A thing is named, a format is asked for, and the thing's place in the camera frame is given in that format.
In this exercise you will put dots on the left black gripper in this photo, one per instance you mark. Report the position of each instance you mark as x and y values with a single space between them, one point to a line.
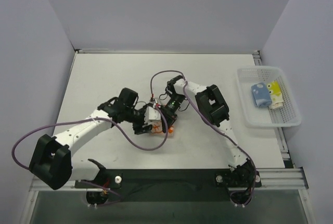
139 125

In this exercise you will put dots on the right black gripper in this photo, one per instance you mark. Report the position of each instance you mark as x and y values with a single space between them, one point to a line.
168 114

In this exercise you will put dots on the orange flower pattern towel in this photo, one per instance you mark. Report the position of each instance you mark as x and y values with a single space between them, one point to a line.
157 130

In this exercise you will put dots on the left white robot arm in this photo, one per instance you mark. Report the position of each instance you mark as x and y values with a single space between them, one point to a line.
52 158

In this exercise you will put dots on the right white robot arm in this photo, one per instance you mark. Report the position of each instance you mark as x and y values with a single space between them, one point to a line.
213 109

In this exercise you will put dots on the blue rolled towel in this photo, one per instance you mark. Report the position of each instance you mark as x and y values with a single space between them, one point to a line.
261 95

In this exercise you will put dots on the yellow rolled towel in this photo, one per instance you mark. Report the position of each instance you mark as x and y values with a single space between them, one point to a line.
275 94

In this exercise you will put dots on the white plastic basket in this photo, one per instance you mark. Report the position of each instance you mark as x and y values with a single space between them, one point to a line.
286 116

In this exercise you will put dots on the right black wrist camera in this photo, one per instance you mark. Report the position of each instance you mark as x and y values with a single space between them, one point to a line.
174 104

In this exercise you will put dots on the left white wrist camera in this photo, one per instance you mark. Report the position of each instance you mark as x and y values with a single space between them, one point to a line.
151 116

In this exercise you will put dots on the aluminium back rail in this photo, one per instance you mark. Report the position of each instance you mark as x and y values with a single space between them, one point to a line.
109 51

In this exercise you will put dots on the aluminium rail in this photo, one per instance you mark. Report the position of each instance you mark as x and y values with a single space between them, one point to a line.
109 51
271 179

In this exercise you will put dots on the aluminium front rail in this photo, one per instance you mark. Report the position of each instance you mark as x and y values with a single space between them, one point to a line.
271 179

